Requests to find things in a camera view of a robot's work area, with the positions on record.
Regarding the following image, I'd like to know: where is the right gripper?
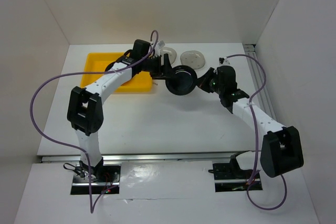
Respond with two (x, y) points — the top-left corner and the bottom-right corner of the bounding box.
(194, 67), (224, 94)

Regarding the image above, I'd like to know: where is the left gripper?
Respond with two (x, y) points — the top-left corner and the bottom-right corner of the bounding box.
(140, 53), (176, 80)

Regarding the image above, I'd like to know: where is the black plate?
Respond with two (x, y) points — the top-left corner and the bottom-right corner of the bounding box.
(165, 65), (197, 96)

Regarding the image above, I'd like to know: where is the clear glass plate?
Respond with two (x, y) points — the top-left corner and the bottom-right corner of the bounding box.
(180, 50), (206, 70)
(160, 47), (177, 65)

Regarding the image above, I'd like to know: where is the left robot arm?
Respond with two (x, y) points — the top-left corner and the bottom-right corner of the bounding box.
(67, 39), (171, 182)

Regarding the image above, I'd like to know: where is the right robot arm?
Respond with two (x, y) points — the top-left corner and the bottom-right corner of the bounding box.
(197, 66), (304, 178)

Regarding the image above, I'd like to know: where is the yellow plastic bin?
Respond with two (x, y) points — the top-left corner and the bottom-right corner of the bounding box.
(80, 52), (153, 93)

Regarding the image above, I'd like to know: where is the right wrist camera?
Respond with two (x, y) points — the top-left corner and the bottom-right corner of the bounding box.
(218, 57), (230, 67)

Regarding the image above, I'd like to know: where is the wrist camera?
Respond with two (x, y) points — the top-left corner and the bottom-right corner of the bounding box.
(152, 40), (165, 57)
(218, 57), (230, 67)

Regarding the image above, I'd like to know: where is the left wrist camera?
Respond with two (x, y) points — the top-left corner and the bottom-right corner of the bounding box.
(152, 40), (165, 57)

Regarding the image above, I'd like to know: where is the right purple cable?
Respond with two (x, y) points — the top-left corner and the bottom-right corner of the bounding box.
(225, 54), (288, 211)

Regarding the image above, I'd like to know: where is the purple cable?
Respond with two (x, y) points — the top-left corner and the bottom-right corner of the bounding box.
(29, 30), (160, 214)
(225, 54), (288, 211)

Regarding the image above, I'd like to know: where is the aluminium rail right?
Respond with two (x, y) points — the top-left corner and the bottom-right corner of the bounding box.
(243, 44), (277, 120)

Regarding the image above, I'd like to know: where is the aluminium rail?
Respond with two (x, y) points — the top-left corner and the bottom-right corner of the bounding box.
(243, 44), (277, 120)
(39, 151), (250, 163)

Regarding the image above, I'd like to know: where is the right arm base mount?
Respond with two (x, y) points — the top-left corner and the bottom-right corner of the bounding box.
(208, 152), (253, 193)

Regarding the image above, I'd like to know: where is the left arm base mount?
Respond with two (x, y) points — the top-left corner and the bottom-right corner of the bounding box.
(63, 163), (121, 195)

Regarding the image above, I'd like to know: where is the aluminium rail front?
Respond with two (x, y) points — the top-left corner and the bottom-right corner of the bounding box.
(39, 151), (250, 163)

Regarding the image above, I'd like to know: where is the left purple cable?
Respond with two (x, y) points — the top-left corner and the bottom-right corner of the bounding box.
(29, 30), (160, 214)

